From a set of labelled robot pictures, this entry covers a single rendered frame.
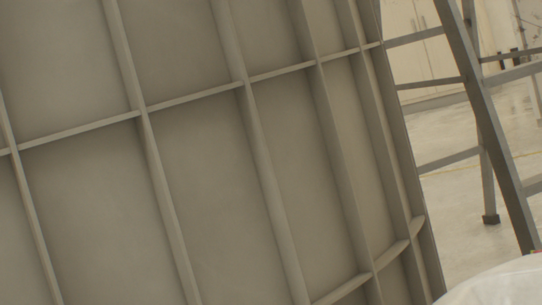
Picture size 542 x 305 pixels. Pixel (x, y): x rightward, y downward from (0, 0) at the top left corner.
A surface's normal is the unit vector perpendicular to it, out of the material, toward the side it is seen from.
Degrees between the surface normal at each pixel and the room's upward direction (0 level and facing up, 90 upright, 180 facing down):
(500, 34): 90
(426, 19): 90
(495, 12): 90
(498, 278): 73
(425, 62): 90
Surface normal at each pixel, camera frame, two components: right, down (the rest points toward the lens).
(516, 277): -0.54, -0.06
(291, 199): 0.73, -0.15
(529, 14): -0.40, 0.19
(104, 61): 0.54, -0.07
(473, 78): -0.91, 0.22
